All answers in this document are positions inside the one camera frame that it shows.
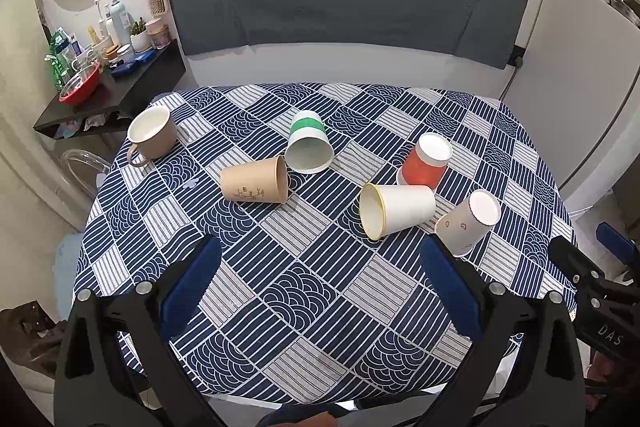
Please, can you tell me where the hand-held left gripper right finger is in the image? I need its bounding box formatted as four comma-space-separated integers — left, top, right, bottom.
419, 237, 586, 427

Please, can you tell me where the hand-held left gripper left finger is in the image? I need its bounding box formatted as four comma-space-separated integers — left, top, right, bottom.
54, 234, 226, 427

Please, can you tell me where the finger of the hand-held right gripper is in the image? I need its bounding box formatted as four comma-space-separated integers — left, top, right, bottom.
548, 235, 608, 295
595, 222, 640, 266

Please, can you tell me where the heart print white paper cup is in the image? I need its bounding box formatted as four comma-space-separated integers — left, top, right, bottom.
434, 189, 502, 258

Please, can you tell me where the yellow rimmed white paper cup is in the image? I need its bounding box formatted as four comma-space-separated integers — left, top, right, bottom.
358, 183, 437, 242

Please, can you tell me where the red paper cup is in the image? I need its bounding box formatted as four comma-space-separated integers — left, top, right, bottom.
396, 132, 453, 194

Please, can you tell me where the brown kraft paper cup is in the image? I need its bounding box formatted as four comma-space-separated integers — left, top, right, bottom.
219, 156, 290, 206

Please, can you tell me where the green banded paper cup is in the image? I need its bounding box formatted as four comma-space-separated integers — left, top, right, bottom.
284, 109, 334, 174

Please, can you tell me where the blue white patterned tablecloth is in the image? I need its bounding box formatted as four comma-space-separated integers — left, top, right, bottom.
72, 82, 578, 405

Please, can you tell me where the beige ceramic mug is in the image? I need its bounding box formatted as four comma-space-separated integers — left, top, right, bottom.
125, 105, 179, 168

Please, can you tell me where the clear plastic chair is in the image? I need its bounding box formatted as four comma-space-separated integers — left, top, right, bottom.
61, 148, 113, 198

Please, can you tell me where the white refrigerator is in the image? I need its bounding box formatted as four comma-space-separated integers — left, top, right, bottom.
500, 0, 640, 218

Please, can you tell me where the brown bag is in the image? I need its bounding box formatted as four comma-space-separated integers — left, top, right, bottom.
0, 302, 68, 379

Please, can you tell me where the red bowl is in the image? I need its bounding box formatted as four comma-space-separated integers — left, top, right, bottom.
58, 62, 102, 106

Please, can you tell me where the blue flat box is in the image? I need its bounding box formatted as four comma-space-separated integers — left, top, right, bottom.
111, 51, 155, 78

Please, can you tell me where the small potted plant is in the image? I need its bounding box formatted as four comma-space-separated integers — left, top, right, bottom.
130, 18, 152, 54

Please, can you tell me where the pink jar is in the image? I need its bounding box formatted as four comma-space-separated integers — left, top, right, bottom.
146, 19, 172, 50

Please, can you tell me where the green plastic bag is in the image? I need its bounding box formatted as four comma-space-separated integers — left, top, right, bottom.
48, 28, 76, 88

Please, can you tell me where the pale spray bottle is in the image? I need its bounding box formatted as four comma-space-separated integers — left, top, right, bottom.
109, 0, 132, 48

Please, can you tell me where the black power cable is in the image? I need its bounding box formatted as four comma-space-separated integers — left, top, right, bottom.
499, 47, 526, 100

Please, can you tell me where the black wall shelf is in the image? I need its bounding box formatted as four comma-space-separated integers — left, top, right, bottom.
33, 41, 187, 140

